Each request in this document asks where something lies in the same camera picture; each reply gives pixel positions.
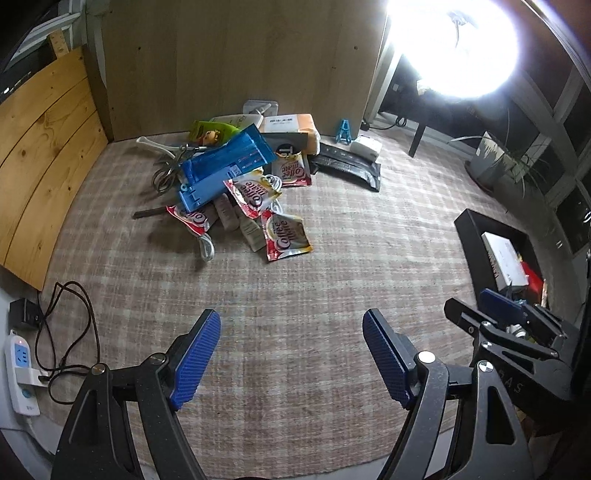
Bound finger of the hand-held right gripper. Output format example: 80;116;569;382
444;298;571;370
478;288;581;352

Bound black power adapter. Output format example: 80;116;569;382
9;298;44;329

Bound brown cabinet panel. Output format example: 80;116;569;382
99;0;393;143

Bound green printed packet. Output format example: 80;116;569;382
188;120;254;147

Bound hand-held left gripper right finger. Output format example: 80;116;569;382
362;308;539;480

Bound black storage box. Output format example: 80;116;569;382
454;209;555;305

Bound white dotted tissue pack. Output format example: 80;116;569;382
351;136;383;160

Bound white printed packet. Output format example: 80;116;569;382
210;113;266;132

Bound white plastic stick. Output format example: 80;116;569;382
136;136;174;155

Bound bright ring lamp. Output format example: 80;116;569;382
385;0;522;99

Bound blue plastic clothespin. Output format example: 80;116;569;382
333;119;355;145

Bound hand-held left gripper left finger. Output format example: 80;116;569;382
50;308;222;480

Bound metal scissors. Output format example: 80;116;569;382
152;143;208;195

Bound black table leg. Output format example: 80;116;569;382
409;122;428;158

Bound orange white tissue pack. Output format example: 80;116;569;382
259;113;321;155

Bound white plastic bottle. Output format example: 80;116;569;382
242;98;279;117

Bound checked cloth covered desktop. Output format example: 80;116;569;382
37;129;568;476

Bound red fabric pouch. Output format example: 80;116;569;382
519;261;544;291

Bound white cable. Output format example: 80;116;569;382
196;173;284;263

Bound potted plant grey pot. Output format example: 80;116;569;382
450;106;561;199

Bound black cable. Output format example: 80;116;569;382
34;281;102;404

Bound red white coffee sachet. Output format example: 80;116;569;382
223;170;283;220
272;151;312;188
166;203;218;234
261;213;314;261

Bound wooden plank board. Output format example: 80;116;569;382
0;46;110;292

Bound white power strip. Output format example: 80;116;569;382
4;330;43;417

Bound white printed carton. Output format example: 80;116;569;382
481;232;529;287

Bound black foil packet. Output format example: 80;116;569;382
314;142;382;192

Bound blue plastic packet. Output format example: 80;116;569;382
178;124;277;214

